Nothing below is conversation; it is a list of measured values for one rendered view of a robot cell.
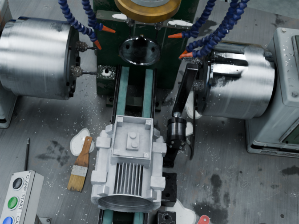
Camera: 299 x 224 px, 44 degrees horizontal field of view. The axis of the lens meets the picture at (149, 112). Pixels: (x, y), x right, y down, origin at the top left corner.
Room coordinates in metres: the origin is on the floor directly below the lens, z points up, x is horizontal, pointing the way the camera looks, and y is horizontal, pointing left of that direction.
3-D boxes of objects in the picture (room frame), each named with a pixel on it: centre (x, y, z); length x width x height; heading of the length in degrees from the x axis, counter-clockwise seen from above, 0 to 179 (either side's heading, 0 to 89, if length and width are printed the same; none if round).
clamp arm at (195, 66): (0.61, -0.09, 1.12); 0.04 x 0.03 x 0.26; 7
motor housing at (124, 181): (0.39, 0.02, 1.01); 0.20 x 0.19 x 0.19; 7
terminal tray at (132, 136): (0.43, 0.03, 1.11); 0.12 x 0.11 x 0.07; 7
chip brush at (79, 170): (0.46, 0.19, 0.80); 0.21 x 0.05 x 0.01; 1
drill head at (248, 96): (0.76, -0.27, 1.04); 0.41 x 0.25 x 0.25; 97
